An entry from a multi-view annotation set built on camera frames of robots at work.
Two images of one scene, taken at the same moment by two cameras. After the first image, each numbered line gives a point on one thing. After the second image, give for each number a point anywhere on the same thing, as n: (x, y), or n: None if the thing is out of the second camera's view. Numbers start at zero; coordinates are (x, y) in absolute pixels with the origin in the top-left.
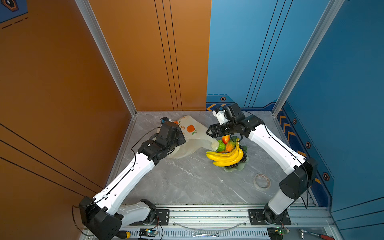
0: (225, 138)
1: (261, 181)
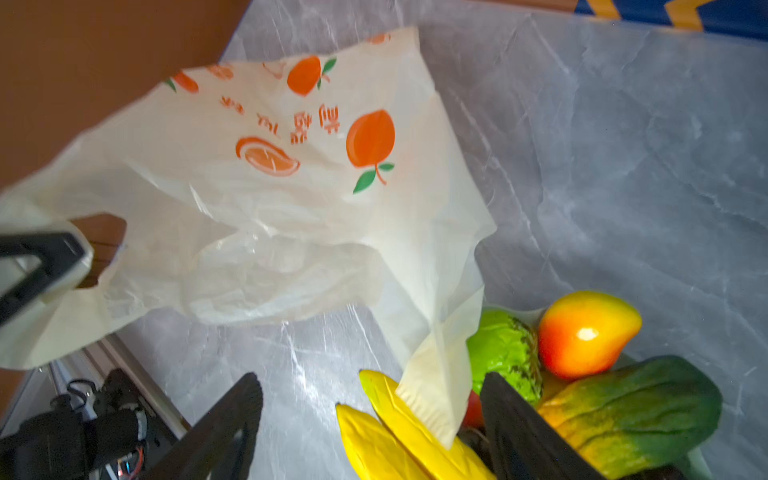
0: (582, 334)
1: None
